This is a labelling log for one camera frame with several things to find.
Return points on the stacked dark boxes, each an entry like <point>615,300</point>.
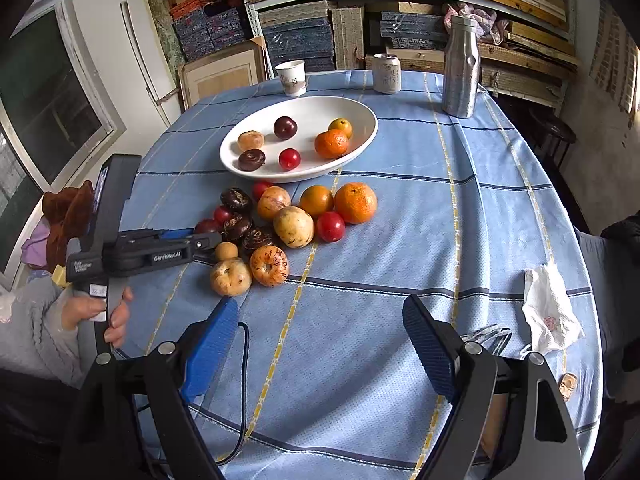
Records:
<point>301,32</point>

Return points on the orange speckled fruit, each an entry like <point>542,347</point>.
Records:
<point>269,265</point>

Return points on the grey knitted left forearm sleeve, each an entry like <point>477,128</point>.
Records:
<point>33,340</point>

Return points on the white crumpled tissue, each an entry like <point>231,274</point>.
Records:
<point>548,312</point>

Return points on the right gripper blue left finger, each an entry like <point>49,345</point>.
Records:
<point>205,346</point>

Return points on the white oval plate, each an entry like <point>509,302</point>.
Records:
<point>312,115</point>

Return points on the dark brown fruit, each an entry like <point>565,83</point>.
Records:
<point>252,159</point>

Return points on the brown plush toy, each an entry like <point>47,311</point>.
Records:
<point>68,213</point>

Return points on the pale yellow apple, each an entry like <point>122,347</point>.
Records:
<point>230,277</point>

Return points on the yellow potato-like fruit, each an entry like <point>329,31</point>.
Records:
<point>294,227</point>

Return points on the large tan ribbed fruit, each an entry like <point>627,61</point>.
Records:
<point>248,140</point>

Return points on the wooden framed panel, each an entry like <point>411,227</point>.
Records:
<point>230,68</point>

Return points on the large orange tangerine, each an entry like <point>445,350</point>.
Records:
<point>355,202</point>

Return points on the small tan round fruit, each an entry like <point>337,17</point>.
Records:
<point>225,251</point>

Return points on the person's left hand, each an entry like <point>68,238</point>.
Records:
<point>83,308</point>

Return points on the white paper cup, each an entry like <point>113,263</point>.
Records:
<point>292,76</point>

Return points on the keys with leather strap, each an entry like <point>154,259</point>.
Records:
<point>567,385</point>

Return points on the orange persimmon fruit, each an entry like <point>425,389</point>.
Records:
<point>316,200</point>

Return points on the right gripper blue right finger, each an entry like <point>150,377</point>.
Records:
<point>436,344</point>

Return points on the silver metal bottle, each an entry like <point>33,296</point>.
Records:
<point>462,68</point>

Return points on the red cherry tomato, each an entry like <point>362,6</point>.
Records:
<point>259,189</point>

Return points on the white drink can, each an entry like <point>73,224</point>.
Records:
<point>386,71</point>

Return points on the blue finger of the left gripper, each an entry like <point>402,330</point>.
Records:
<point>176,234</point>

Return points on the blue checked tablecloth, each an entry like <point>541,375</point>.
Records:
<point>325,384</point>

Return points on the small yellow orange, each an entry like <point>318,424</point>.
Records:
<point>343,125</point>

